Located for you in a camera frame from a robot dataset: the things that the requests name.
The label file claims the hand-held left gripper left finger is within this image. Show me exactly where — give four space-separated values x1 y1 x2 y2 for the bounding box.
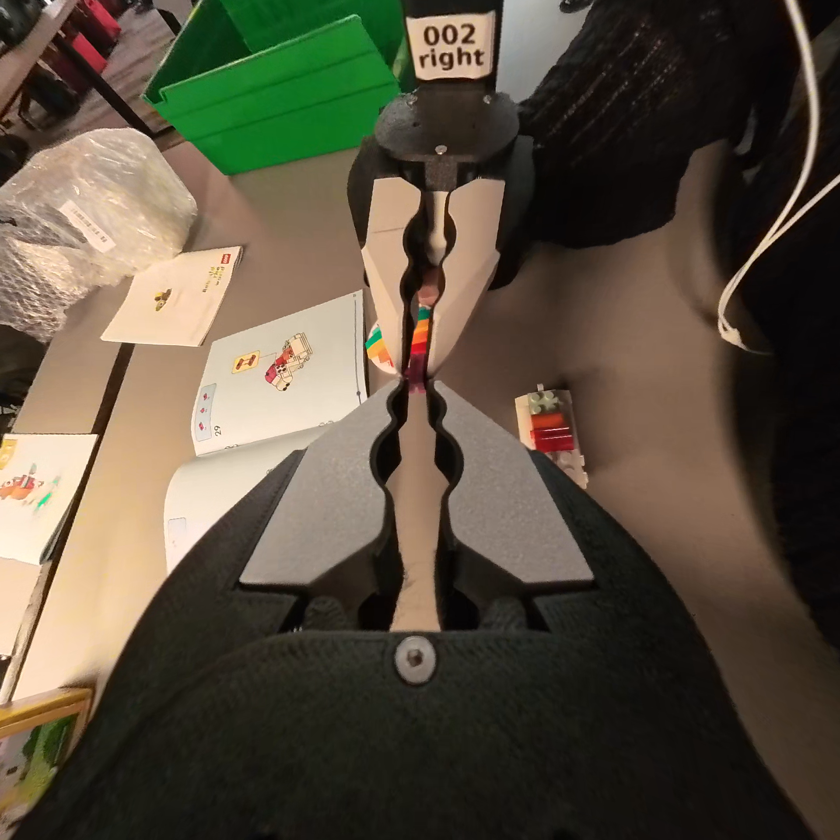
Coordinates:
239 381 403 589

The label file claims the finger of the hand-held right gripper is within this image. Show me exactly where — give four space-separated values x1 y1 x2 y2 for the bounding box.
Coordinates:
361 176 425 376
430 178 506 378

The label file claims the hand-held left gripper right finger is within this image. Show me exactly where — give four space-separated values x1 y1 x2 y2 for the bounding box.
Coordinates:
427 381 595 589

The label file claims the rainbow striped lego piece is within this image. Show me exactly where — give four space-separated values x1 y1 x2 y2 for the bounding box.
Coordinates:
365 298 434 378

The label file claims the person's right forearm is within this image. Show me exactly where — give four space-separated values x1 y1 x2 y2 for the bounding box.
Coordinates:
517 0 824 252

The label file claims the white and red lego assembly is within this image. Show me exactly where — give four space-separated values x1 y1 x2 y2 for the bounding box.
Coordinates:
515 382 590 490

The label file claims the yellow lego box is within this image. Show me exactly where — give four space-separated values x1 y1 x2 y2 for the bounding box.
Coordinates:
0 688 93 840

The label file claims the open instruction booklet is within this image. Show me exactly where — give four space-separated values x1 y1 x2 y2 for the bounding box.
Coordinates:
164 290 366 573

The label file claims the green plastic bin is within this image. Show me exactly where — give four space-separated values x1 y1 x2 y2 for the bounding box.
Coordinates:
141 0 406 176

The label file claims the small white instruction booklet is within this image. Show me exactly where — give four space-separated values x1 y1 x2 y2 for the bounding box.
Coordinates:
101 246 244 347

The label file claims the instruction booklet red picture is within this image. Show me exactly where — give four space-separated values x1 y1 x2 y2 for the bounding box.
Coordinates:
0 433 99 566

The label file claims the bubble wrap bag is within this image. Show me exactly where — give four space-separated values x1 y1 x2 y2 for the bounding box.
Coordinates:
0 128 198 343

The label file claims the person's torso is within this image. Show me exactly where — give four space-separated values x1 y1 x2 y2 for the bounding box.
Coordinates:
718 39 840 631

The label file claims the red seat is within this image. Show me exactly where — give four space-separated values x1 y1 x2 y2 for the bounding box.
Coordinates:
66 0 123 72

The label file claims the white cable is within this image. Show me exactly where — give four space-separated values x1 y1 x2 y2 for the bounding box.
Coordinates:
717 0 840 356

